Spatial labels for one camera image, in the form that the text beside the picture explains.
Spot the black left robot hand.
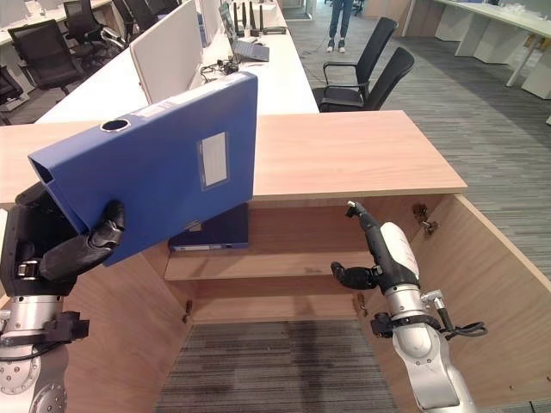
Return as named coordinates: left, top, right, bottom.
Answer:
left=0, top=182, right=127, bottom=297

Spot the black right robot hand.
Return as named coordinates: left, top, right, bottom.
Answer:
left=330, top=200, right=420, bottom=296

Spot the blue box file folder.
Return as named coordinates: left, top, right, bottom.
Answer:
left=28, top=71, right=259, bottom=268

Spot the wooden cabinet door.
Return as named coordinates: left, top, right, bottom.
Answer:
left=0, top=245, right=195, bottom=413
left=357, top=194, right=551, bottom=409

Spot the wooden cabinet shelf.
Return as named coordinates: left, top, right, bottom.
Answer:
left=164, top=250, right=378, bottom=282

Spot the wooden office cabinet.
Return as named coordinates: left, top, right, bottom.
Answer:
left=0, top=109, right=469, bottom=328

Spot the dark blue folder lying flat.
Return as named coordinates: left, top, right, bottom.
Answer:
left=167, top=202, right=251, bottom=253

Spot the black office chair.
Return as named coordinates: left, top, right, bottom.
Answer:
left=63, top=0, right=130, bottom=57
left=0, top=64, right=25, bottom=115
left=312, top=16, right=399, bottom=104
left=317, top=46, right=416, bottom=114
left=7, top=18, right=84, bottom=96

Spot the long white office desk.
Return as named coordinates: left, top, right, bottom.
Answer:
left=34, top=0, right=320, bottom=125

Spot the white desk divider panel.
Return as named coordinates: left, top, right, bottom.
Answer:
left=129, top=0, right=204, bottom=105

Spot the person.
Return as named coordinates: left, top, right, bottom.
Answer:
left=325, top=0, right=355, bottom=54

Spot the open laptop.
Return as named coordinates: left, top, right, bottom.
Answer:
left=218, top=2, right=270, bottom=62

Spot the black router with antennas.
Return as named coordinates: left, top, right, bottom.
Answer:
left=232, top=0, right=287, bottom=37

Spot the black cable bundle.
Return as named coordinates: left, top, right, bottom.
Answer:
left=199, top=53, right=240, bottom=84

